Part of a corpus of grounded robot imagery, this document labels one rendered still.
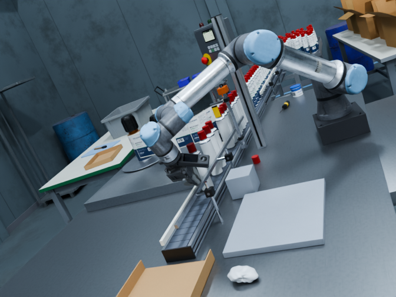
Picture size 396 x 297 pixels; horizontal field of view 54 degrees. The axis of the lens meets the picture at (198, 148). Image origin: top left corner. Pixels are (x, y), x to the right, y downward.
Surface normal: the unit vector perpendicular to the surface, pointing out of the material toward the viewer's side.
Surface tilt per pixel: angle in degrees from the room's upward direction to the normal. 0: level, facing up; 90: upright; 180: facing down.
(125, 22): 90
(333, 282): 0
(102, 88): 90
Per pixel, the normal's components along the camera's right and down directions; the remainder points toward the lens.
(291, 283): -0.36, -0.89
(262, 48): 0.22, 0.14
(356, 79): 0.45, 0.19
